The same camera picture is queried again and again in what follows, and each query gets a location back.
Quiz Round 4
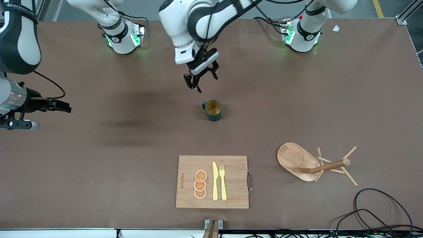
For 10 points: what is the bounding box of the wooden cup rack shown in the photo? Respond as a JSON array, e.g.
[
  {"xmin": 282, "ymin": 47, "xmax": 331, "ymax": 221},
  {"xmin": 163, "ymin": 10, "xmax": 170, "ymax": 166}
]
[{"xmin": 277, "ymin": 142, "xmax": 358, "ymax": 186}]

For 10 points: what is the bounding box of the brown camera pole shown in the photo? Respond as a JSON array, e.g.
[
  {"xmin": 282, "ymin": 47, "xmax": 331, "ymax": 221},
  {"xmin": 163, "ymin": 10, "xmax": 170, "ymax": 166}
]
[{"xmin": 202, "ymin": 220, "xmax": 219, "ymax": 238}]

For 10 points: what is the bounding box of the yellow plastic fork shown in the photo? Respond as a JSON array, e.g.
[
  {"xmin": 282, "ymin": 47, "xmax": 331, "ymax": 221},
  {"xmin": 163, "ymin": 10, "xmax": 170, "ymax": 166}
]
[{"xmin": 219, "ymin": 164, "xmax": 228, "ymax": 201}]

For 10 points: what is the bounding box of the black arm base cable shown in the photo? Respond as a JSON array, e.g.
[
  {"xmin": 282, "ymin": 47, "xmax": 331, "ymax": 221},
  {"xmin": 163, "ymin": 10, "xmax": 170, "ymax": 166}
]
[
  {"xmin": 254, "ymin": 16, "xmax": 286, "ymax": 35},
  {"xmin": 117, "ymin": 12, "xmax": 148, "ymax": 33}
]

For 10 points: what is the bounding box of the metal bracket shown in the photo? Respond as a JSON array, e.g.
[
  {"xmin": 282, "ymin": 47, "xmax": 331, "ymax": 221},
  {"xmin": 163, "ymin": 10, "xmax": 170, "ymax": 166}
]
[{"xmin": 204, "ymin": 219, "xmax": 223, "ymax": 238}]

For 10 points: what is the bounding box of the dark green ribbed cup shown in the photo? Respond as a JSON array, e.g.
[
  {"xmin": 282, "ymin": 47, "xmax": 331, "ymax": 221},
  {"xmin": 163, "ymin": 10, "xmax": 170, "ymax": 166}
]
[{"xmin": 202, "ymin": 99, "xmax": 222, "ymax": 122}]

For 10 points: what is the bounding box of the yellow plastic knife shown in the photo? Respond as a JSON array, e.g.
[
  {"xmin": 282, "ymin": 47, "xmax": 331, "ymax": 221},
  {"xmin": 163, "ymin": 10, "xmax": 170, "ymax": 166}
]
[{"xmin": 212, "ymin": 162, "xmax": 219, "ymax": 201}]

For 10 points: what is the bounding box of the black right arm base cable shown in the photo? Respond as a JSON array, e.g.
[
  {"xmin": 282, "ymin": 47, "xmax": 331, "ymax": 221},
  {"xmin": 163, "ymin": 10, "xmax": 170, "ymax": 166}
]
[{"xmin": 117, "ymin": 12, "xmax": 148, "ymax": 33}]

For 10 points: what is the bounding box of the aluminium frame profile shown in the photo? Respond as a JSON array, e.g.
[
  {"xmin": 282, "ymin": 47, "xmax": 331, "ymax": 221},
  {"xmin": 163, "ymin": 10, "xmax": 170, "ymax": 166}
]
[
  {"xmin": 396, "ymin": 0, "xmax": 423, "ymax": 26},
  {"xmin": 33, "ymin": 0, "xmax": 45, "ymax": 21}
]

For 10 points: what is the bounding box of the wooden cutting board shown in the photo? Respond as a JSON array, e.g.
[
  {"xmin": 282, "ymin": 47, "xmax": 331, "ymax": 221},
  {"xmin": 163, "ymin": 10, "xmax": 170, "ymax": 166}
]
[{"xmin": 175, "ymin": 155, "xmax": 253, "ymax": 209}]

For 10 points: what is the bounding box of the white table edge rail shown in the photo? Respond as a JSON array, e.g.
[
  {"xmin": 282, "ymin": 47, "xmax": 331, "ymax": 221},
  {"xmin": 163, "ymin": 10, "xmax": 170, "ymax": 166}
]
[{"xmin": 0, "ymin": 228, "xmax": 423, "ymax": 238}]

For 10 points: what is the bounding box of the black left arm base cable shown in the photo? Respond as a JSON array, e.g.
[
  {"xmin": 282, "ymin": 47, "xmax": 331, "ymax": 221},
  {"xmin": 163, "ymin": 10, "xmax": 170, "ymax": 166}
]
[{"xmin": 254, "ymin": 16, "xmax": 286, "ymax": 35}]

